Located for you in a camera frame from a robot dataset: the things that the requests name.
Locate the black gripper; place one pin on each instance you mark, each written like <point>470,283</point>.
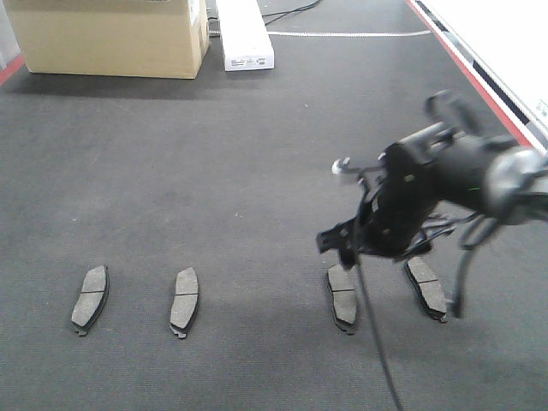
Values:
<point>395,217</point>

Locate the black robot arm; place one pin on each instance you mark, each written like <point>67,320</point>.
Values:
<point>493,177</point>

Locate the white machine side panel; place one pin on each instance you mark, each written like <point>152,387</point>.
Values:
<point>501,47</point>

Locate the white long carton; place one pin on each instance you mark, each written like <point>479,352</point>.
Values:
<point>245,42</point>

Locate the cardboard box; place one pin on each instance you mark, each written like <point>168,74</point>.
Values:
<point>157,39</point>

